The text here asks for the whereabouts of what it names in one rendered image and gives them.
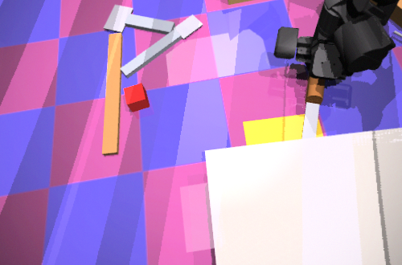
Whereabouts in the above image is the red cube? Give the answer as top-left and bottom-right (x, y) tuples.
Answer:
(124, 84), (150, 112)

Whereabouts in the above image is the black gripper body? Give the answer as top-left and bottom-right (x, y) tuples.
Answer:
(274, 23), (334, 59)

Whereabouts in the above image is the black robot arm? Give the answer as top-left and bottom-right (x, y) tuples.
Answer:
(309, 0), (399, 81)

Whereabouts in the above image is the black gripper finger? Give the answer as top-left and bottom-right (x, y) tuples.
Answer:
(296, 36), (311, 71)

